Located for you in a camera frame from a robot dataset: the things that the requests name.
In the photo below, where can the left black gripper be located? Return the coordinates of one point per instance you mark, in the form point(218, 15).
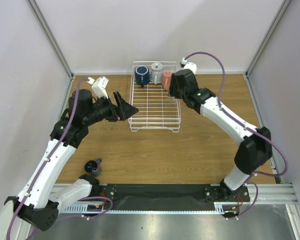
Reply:
point(126, 110)

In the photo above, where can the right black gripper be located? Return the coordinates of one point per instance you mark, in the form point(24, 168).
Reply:
point(180, 83)

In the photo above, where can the pink ceramic mug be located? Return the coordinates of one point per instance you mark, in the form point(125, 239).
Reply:
point(166, 79)

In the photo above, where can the light grey flared mug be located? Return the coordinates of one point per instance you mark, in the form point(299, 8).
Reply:
point(156, 72)

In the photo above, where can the large dark blue mug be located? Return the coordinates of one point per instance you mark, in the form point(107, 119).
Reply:
point(142, 75)

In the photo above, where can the small dark blue mug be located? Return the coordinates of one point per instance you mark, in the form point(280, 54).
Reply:
point(93, 167)

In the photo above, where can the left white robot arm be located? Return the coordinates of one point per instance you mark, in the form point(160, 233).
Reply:
point(35, 204)

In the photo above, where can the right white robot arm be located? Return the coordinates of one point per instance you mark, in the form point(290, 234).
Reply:
point(254, 149)

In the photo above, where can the white wire dish rack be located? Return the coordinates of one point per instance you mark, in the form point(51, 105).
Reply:
point(156, 109)

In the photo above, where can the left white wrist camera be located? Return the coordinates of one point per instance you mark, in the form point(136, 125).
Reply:
point(99, 86)

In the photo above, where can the slotted grey cable duct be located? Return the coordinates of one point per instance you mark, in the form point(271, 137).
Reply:
point(209, 208)

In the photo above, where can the left aluminium frame post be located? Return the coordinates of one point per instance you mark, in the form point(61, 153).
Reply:
point(40, 18)

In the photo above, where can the aluminium frame post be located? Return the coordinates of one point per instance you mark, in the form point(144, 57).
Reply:
point(40, 18)
point(269, 33)

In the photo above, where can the right aluminium frame post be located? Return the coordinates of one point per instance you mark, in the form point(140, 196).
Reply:
point(269, 33)

